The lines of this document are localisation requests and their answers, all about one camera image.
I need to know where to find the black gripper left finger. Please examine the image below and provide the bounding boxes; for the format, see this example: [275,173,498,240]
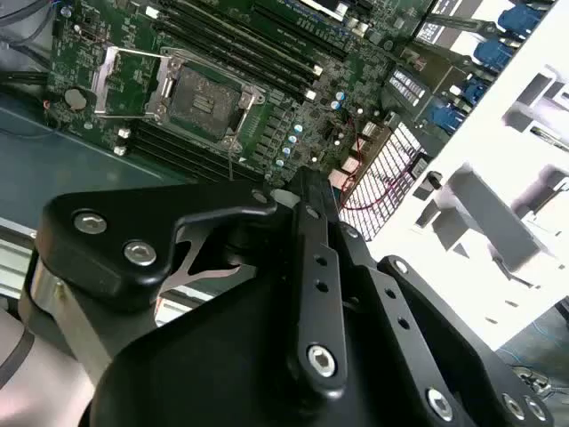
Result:
[33,166,351,402]

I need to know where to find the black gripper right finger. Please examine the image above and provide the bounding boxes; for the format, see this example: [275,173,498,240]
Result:
[318,173,557,427]

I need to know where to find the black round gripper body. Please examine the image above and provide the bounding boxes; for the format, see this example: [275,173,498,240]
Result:
[79,276,428,427]

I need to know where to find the metal socket cover frame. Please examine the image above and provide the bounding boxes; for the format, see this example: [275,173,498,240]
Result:
[91,44,180,122]

